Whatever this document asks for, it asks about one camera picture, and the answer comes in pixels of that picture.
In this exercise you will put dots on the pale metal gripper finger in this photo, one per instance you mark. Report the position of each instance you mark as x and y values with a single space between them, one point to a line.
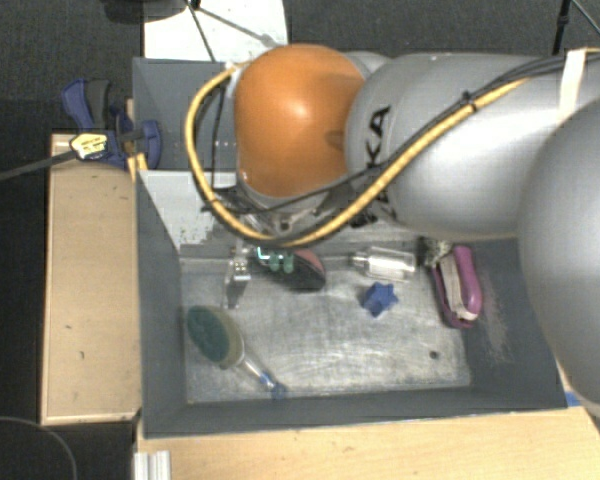
240 272

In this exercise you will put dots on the red and black oval object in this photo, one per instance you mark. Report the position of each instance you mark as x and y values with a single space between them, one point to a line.
305 274

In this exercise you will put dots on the green round dish brush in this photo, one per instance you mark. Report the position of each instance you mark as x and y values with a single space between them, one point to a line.
214 335

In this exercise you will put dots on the grey metal bin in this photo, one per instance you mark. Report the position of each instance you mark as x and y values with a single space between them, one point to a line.
330 338

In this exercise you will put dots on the blue star-shaped block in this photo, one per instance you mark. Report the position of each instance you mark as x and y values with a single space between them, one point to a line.
378 299

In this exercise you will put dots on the pale wood board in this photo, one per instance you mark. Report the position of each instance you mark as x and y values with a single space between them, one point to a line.
92 293

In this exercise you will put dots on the purple brush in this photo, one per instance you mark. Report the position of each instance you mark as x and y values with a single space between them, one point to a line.
460 288

